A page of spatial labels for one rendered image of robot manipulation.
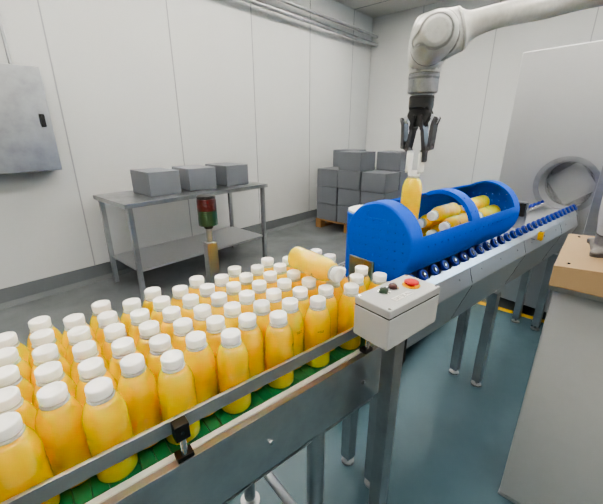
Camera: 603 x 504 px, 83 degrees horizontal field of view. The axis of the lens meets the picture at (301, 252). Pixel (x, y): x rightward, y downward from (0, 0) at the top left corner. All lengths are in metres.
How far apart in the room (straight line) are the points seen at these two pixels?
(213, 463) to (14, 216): 3.37
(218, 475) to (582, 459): 1.31
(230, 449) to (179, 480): 0.10
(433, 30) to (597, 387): 1.22
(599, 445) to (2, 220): 4.10
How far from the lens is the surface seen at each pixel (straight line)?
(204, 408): 0.72
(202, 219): 1.18
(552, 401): 1.61
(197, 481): 0.80
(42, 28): 4.04
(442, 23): 1.01
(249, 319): 0.75
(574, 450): 1.71
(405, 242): 1.15
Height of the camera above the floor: 1.46
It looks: 19 degrees down
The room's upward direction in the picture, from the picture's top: straight up
